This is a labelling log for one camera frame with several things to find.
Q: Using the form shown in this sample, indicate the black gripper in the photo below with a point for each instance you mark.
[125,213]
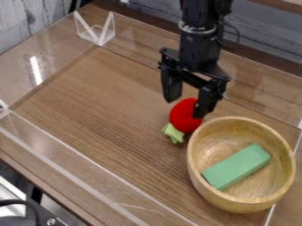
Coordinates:
[193,65]

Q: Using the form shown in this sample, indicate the red plush strawberry toy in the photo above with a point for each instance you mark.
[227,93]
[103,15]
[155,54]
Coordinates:
[182,123]

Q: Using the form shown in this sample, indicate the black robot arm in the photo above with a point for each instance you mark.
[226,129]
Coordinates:
[203,15]

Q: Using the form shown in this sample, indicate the clear acrylic rear panel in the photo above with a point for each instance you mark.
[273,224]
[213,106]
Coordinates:
[264,88]

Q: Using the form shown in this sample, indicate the clear acrylic panel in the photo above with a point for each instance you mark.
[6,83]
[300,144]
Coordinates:
[89,188]
[264,88]

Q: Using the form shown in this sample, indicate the wooden bowl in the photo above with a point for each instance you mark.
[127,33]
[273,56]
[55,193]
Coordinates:
[218,139]

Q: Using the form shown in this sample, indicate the green rectangular block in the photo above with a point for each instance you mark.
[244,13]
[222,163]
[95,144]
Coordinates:
[237,167]

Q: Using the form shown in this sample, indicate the clear acrylic front panel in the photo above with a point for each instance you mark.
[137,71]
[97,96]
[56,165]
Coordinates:
[89,188]

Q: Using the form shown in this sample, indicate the clear acrylic corner bracket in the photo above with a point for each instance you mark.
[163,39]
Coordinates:
[97,34]

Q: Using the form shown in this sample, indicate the black metal table bracket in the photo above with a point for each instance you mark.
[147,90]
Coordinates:
[47,218]

